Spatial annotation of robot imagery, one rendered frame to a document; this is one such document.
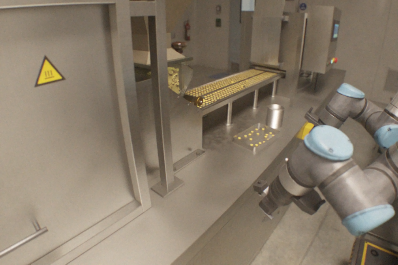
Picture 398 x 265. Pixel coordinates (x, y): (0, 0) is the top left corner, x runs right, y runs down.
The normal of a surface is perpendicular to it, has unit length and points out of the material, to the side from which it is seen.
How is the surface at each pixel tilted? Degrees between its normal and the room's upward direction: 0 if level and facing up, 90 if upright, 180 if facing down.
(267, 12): 71
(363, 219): 65
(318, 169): 76
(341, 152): 19
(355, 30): 90
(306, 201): 25
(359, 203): 50
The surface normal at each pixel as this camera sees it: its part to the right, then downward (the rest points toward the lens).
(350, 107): -0.27, 0.41
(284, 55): -0.64, 0.31
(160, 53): 0.76, 0.26
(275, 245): 0.00, -0.91
